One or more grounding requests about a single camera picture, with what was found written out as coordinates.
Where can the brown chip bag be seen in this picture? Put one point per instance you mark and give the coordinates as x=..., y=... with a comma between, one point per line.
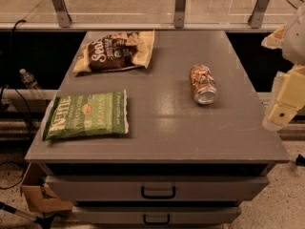
x=116, y=52

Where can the right metal bracket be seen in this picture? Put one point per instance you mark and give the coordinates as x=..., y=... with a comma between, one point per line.
x=256, y=18

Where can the lower grey drawer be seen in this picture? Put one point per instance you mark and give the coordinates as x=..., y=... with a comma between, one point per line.
x=155, y=216

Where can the green jalapeno chip bag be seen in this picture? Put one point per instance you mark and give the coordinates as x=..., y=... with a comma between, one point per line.
x=86, y=115

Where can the middle metal bracket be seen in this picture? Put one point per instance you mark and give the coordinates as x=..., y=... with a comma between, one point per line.
x=179, y=13

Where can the orange soda can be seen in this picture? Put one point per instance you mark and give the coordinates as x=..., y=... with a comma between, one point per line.
x=202, y=85

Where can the black tripod leg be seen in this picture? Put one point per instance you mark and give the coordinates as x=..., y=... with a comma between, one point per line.
x=45, y=223

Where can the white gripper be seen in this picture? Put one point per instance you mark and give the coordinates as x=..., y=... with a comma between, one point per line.
x=296, y=42

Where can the metal bracket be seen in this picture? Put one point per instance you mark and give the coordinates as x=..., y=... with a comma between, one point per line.
x=179, y=13
x=256, y=18
x=63, y=17

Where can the black object on floor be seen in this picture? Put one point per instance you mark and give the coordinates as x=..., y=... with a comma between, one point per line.
x=300, y=161

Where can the clear plastic water bottle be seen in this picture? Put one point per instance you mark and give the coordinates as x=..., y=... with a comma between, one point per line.
x=31, y=83

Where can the cardboard box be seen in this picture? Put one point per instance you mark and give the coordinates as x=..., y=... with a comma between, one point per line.
x=39, y=195

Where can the left metal bracket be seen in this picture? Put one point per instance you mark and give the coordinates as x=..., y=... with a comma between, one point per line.
x=63, y=17

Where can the grey drawer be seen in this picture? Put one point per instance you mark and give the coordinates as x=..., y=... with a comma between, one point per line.
x=155, y=216
x=156, y=188

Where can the upper grey drawer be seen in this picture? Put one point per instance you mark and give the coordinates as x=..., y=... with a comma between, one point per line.
x=156, y=188

